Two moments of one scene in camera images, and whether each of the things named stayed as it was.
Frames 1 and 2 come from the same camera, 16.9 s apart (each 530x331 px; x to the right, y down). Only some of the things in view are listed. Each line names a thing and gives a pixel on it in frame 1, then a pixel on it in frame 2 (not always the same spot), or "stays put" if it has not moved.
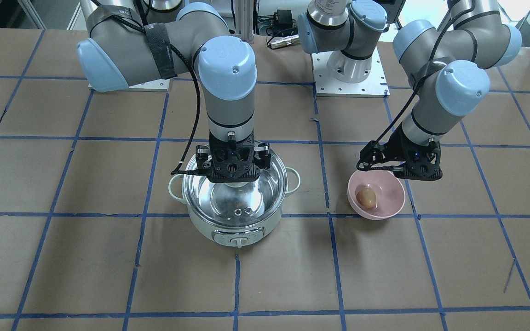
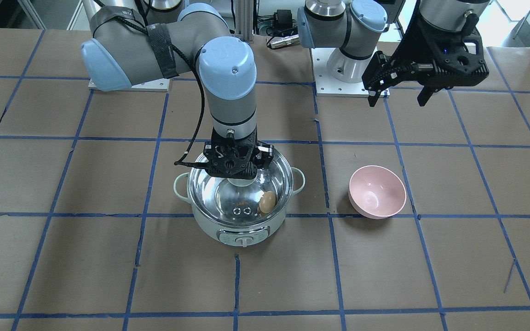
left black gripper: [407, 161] to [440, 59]
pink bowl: [376, 194] stays put
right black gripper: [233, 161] stays put
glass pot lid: [239, 204] stays put
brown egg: [366, 197] to [267, 202]
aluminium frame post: [244, 19] stays put
